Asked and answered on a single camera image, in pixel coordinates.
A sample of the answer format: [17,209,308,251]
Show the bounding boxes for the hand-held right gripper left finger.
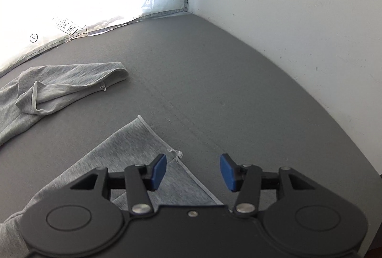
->
[70,153,167,215]

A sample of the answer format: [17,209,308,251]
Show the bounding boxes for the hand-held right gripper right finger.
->
[220,153,317,215]

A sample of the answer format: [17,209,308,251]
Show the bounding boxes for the grey sweatpants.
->
[0,61,224,250]

